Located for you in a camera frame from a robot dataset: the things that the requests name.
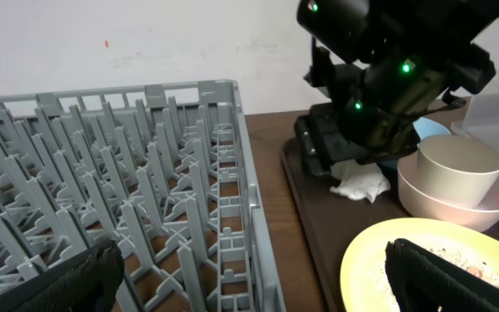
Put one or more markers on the grey dishwasher rack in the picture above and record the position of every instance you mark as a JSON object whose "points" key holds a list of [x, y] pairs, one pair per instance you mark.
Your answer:
{"points": [[164, 170]]}

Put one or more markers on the white napkin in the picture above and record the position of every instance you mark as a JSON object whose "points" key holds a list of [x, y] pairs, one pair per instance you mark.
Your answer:
{"points": [[359, 182]]}

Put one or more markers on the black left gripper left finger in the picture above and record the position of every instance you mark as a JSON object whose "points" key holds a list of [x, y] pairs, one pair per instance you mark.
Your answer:
{"points": [[84, 283]]}

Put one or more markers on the cream white cup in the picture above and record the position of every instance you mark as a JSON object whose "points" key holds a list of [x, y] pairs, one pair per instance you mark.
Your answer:
{"points": [[456, 169]]}

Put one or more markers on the yellow plate with crumbs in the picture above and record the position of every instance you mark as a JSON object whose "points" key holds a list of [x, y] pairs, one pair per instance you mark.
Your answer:
{"points": [[362, 268]]}

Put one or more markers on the light blue bowl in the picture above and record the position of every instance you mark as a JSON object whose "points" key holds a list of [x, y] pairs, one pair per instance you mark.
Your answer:
{"points": [[425, 128]]}

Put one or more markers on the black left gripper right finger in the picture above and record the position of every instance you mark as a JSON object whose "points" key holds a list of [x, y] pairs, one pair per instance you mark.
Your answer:
{"points": [[423, 281]]}

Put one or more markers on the dark brown serving tray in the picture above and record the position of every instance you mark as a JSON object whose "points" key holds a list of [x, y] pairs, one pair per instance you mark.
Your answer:
{"points": [[340, 231]]}

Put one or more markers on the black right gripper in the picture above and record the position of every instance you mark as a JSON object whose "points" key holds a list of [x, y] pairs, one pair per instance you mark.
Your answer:
{"points": [[370, 111]]}

